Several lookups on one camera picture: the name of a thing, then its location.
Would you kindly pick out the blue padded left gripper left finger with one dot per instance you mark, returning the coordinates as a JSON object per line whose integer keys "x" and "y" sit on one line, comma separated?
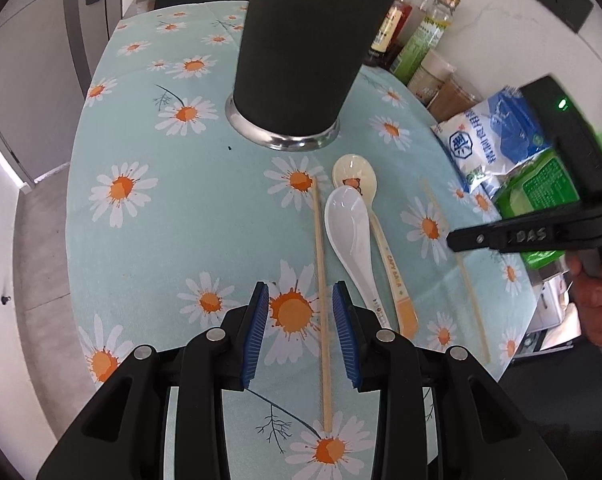
{"x": 259, "y": 312}

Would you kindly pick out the person's right hand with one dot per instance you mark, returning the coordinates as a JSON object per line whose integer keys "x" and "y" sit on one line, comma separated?
{"x": 588, "y": 299}

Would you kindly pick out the cream spoon orange handle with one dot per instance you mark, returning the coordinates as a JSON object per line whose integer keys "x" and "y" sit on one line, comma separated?
{"x": 354, "y": 170}

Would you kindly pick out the grey door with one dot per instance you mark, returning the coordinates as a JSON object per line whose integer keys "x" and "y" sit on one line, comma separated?
{"x": 49, "y": 52}

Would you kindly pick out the clear spice jar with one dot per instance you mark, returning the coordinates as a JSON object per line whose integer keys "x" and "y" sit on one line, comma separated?
{"x": 430, "y": 76}

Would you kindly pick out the daisy print blue tablecloth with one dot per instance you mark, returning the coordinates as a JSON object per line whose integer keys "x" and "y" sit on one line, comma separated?
{"x": 173, "y": 217}

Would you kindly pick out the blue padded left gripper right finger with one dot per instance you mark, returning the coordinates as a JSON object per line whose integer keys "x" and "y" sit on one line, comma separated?
{"x": 345, "y": 320}

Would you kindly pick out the blue white salt bag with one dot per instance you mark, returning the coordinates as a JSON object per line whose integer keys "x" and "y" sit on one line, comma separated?
{"x": 491, "y": 138}

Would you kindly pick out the brown spice jar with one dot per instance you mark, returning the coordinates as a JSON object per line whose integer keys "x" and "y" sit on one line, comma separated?
{"x": 454, "y": 97}

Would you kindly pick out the green sugar bag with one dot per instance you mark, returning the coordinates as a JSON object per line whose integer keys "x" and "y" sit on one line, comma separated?
{"x": 540, "y": 184}

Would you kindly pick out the black cylindrical utensil holder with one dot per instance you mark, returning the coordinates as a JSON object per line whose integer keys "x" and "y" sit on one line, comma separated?
{"x": 297, "y": 62}

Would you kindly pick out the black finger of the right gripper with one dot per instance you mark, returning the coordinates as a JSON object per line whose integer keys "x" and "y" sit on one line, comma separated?
{"x": 538, "y": 231}

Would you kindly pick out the dark soy sauce bottle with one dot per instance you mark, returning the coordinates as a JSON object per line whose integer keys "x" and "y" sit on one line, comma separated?
{"x": 390, "y": 27}

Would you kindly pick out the green label bottle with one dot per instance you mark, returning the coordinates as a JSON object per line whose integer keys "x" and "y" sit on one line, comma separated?
{"x": 426, "y": 37}

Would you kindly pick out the white ceramic soup spoon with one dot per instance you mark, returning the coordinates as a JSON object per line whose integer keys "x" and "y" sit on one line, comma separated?
{"x": 347, "y": 227}

